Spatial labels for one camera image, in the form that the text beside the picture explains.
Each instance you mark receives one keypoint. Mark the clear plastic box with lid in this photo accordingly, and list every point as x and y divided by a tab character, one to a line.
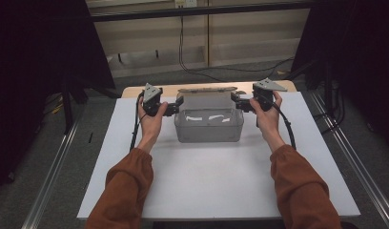
208	133

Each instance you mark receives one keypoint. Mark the person's left hand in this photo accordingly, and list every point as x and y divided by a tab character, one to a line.
151	125

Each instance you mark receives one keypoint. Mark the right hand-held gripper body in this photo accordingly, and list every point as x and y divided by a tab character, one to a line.
264	92

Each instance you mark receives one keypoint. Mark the small black floor object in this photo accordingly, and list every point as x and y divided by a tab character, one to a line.
91	137

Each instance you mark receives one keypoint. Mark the black horizontal bar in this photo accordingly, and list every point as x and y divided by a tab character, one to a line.
199	11

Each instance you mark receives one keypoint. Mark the black curtain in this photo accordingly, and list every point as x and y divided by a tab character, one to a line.
358	47
30	63

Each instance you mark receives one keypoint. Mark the black metal stand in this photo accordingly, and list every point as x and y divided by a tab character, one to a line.
67	111

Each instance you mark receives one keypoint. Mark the person's right hand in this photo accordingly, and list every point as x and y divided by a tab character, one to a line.
268	122

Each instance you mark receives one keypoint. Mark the aluminium floor rail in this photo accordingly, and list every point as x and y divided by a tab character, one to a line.
49	181
343	143

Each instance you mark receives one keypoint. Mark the wooden table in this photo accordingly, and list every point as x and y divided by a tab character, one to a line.
168	89

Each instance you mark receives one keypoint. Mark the white wall socket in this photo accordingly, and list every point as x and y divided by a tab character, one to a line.
186	3

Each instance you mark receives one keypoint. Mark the white table sheet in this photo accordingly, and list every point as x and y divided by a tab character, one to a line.
214	178

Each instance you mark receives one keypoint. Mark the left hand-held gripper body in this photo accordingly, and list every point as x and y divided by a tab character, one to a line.
151	95

